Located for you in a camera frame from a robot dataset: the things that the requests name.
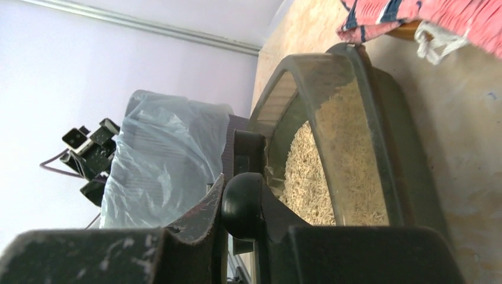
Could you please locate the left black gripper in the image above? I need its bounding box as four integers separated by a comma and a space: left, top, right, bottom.
70, 119, 120, 206

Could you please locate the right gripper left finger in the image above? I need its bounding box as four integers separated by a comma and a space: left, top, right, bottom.
1, 176, 226, 283

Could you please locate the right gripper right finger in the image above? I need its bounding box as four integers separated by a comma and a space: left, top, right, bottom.
255, 178, 464, 283

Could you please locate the black litter scoop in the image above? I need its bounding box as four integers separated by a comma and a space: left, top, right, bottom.
221, 130, 266, 255

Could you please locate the brown litter box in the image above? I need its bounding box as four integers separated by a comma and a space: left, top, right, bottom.
248, 43, 449, 236

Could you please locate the blue-lined trash bin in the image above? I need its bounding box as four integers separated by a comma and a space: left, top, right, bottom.
99, 90, 248, 229

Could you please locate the pink patterned cloth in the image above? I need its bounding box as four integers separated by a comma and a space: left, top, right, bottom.
337, 1, 501, 59

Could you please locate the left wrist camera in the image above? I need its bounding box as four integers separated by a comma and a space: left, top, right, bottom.
62, 126, 94, 154

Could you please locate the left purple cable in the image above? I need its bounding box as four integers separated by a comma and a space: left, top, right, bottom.
39, 149, 107, 230

